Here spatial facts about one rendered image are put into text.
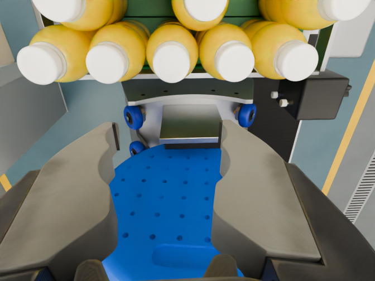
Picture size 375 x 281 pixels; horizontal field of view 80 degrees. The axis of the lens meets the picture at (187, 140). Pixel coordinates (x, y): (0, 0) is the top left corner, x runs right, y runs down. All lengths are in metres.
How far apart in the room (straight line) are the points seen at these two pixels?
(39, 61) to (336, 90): 0.40
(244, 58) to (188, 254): 0.22
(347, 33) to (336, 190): 1.81
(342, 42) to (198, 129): 0.36
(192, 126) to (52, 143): 1.49
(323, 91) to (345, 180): 1.85
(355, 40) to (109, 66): 0.48
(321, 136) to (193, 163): 1.53
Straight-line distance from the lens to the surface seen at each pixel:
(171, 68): 0.25
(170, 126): 0.35
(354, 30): 0.58
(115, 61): 0.26
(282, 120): 1.45
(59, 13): 0.27
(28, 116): 1.27
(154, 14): 0.43
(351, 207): 2.52
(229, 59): 0.25
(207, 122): 0.36
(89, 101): 1.52
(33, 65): 0.29
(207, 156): 0.39
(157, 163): 0.38
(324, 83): 0.41
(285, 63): 0.27
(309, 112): 0.42
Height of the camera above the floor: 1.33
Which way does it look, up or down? 59 degrees down
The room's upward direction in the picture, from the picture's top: 175 degrees clockwise
